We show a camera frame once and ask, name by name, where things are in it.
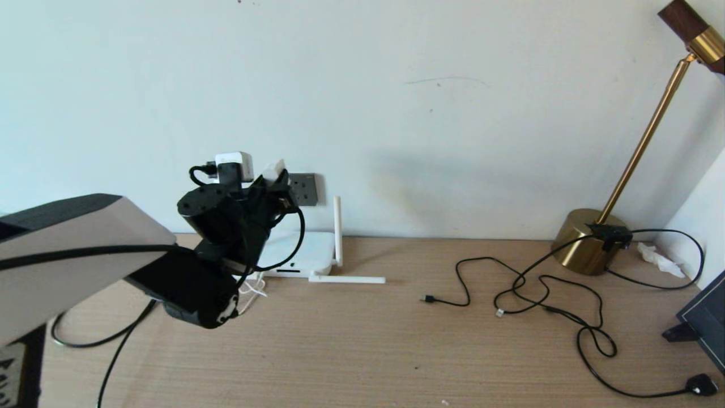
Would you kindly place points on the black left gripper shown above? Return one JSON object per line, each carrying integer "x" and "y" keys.
{"x": 249, "y": 218}

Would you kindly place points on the white power adapter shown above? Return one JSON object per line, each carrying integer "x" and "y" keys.
{"x": 273, "y": 170}

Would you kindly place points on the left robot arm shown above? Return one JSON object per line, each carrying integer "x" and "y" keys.
{"x": 68, "y": 255}

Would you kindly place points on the white router with four antennas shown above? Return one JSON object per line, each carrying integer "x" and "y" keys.
{"x": 311, "y": 252}

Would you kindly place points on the brass desk lamp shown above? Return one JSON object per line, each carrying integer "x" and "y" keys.
{"x": 580, "y": 241}

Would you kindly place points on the crumpled white tissue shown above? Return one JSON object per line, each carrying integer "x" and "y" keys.
{"x": 658, "y": 260}

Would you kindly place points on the black clip stand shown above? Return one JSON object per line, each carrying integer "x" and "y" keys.
{"x": 678, "y": 332}

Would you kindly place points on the dark teal patterned board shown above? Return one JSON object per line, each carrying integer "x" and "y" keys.
{"x": 708, "y": 323}

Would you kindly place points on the grey wall socket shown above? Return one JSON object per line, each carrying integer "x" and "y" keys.
{"x": 306, "y": 192}

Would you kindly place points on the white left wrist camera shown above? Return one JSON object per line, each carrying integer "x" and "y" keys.
{"x": 235, "y": 164}

